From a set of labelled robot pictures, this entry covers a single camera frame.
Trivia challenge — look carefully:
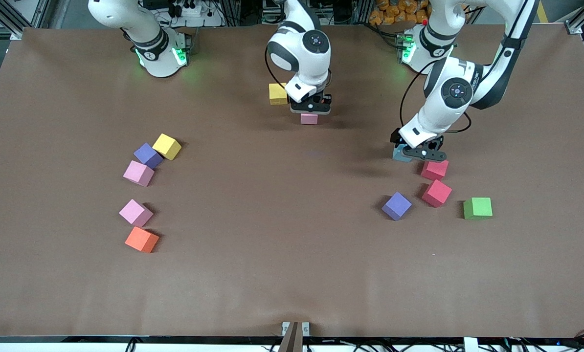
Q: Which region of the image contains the yellow foam cube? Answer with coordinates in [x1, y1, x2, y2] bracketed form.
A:
[269, 83, 289, 106]
[152, 133, 182, 161]

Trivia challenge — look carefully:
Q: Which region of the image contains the purple foam cube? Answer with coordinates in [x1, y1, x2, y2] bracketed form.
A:
[382, 192, 413, 221]
[134, 143, 164, 170]

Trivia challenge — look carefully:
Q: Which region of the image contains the orange foam cube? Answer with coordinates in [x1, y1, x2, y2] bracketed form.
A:
[125, 226, 160, 254]

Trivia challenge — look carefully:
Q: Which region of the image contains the red foam cube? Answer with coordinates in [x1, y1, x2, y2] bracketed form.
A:
[421, 159, 449, 181]
[422, 179, 452, 208]

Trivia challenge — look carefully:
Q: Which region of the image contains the green foam cube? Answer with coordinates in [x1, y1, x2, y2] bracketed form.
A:
[463, 197, 493, 220]

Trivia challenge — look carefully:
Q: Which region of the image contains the pile of orange fruit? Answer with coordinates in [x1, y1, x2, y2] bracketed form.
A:
[369, 0, 430, 25]

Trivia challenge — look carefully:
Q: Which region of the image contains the white power strip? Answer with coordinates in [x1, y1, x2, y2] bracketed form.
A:
[172, 0, 210, 19]

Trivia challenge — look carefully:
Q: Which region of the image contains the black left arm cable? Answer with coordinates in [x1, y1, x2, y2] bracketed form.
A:
[400, 72, 472, 133]

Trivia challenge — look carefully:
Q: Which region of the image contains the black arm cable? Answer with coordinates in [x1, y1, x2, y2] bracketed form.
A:
[400, 72, 472, 133]
[265, 49, 292, 94]

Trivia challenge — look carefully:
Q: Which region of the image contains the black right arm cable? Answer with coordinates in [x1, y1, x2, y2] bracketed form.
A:
[265, 49, 292, 94]

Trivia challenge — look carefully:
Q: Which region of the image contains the metal table edge bracket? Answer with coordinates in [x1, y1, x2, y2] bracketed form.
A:
[282, 321, 310, 337]

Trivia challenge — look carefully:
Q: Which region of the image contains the brown post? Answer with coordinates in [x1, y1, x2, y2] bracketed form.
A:
[278, 321, 304, 352]

